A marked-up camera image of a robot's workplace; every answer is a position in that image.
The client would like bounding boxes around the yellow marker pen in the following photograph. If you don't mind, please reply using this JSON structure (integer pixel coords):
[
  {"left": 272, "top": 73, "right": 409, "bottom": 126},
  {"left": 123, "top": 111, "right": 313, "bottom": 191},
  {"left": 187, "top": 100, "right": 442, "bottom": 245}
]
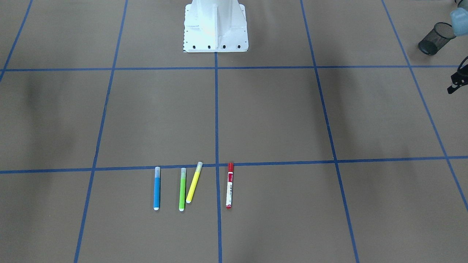
[{"left": 186, "top": 161, "right": 203, "bottom": 203}]

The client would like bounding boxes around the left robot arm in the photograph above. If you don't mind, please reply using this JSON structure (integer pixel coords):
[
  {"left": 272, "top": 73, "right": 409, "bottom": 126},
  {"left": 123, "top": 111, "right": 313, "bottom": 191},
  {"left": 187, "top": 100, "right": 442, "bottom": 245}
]
[{"left": 447, "top": 0, "right": 468, "bottom": 94}]

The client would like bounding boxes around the black mesh pen cup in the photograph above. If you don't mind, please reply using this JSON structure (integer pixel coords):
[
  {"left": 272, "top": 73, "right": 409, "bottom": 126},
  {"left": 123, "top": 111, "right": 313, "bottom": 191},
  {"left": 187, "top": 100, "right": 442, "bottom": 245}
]
[{"left": 418, "top": 22, "right": 456, "bottom": 56}]

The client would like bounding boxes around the green marker pen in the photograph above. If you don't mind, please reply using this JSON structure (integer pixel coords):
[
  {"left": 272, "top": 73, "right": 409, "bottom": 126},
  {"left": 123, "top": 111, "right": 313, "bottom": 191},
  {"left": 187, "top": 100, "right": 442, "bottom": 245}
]
[{"left": 178, "top": 168, "right": 186, "bottom": 212}]

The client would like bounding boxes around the red white marker pen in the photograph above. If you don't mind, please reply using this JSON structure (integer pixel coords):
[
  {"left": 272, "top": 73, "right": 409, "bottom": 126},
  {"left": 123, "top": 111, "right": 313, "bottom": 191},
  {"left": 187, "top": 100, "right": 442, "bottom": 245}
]
[{"left": 225, "top": 163, "right": 234, "bottom": 209}]

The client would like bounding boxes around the blue marker pen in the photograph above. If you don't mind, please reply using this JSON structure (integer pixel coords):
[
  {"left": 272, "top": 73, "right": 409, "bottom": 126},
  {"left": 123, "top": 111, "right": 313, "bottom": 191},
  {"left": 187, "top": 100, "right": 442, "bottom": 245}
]
[{"left": 153, "top": 167, "right": 161, "bottom": 211}]

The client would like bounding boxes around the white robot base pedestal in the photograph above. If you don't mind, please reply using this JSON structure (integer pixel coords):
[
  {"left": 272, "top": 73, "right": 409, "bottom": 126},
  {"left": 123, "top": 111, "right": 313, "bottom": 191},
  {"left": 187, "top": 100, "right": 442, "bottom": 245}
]
[{"left": 183, "top": 0, "right": 249, "bottom": 52}]

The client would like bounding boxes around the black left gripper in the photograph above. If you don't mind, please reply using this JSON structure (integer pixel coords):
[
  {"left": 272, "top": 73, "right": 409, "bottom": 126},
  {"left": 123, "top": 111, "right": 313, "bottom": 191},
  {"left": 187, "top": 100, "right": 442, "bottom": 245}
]
[{"left": 447, "top": 57, "right": 468, "bottom": 94}]

